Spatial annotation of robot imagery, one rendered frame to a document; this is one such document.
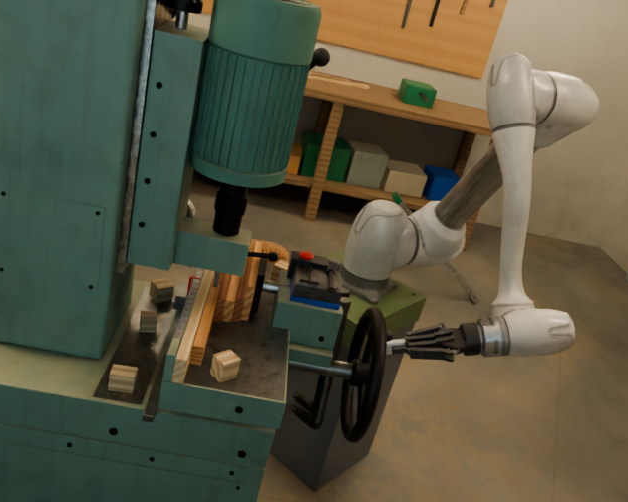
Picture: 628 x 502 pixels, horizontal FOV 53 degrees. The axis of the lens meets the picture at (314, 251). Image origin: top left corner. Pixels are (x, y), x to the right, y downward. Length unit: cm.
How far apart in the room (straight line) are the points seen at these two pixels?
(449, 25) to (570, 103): 299
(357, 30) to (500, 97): 299
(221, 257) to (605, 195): 442
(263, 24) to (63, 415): 76
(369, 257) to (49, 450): 102
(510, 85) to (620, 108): 365
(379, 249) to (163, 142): 93
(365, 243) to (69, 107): 104
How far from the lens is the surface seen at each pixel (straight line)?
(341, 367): 136
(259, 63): 105
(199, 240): 121
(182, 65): 108
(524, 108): 156
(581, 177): 524
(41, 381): 125
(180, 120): 110
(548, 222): 529
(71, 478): 135
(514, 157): 154
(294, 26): 105
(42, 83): 111
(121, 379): 121
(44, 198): 116
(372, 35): 451
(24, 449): 133
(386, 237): 186
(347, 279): 194
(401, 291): 205
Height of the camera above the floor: 159
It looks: 25 degrees down
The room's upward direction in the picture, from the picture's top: 15 degrees clockwise
